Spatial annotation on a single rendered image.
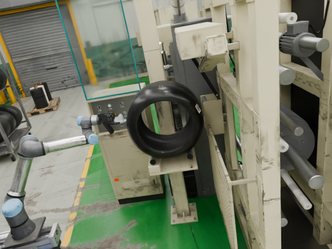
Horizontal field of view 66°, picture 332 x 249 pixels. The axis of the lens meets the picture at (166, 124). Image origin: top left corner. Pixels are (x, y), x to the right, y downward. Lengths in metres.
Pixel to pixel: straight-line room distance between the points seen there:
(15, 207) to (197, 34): 1.53
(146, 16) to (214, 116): 0.92
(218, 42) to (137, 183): 1.98
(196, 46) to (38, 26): 9.98
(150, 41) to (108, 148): 1.23
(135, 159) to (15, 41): 9.25
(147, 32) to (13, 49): 9.71
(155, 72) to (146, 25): 0.35
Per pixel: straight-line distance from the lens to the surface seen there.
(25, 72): 11.50
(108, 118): 1.91
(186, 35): 1.41
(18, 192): 2.07
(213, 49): 1.33
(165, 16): 5.01
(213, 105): 2.09
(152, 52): 2.04
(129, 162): 2.78
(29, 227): 2.04
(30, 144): 1.84
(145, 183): 2.90
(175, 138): 2.12
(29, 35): 11.26
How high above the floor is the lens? 1.86
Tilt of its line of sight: 22 degrees down
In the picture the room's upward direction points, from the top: 11 degrees counter-clockwise
